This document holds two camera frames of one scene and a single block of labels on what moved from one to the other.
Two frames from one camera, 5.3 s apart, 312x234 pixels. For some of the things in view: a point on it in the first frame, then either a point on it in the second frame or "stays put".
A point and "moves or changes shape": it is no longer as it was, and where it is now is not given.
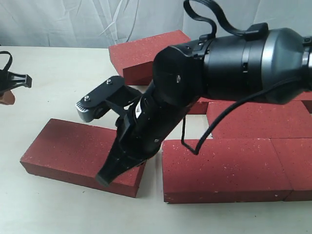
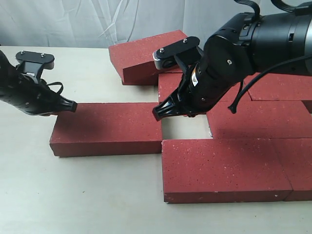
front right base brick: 295,154 stays put
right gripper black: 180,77 → 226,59
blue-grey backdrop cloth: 106,23 stays put
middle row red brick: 260,120 stays put
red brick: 133,60 stays put
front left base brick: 224,170 stays put
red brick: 73,153 moves or changes shape
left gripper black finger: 16,80 → 63,104
